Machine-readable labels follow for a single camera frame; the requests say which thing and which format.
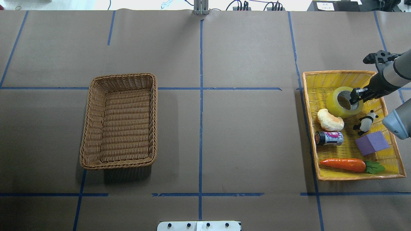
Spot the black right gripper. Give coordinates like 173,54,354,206
349,73,390,105

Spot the yellow tape roll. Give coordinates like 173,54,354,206
326,86,363,119

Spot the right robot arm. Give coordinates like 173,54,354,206
349,50,411,140

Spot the yellow woven basket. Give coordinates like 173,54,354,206
302,70,406,180

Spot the brown wicker basket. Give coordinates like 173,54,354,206
79,73,158,170

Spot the toy panda figure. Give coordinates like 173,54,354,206
353,110,379,136

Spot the toy bread croissant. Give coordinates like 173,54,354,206
317,108,345,132

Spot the purple foam block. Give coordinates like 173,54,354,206
355,131,389,156

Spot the small drink can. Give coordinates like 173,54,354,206
314,131,344,146

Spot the toy carrot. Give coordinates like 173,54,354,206
319,158,386,175

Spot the black box with label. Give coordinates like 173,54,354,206
307,0,361,12

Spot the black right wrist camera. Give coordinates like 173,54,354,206
363,50,402,64

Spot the aluminium frame post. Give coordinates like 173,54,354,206
193,0,209,15

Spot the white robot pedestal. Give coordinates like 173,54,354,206
157,220,242,231

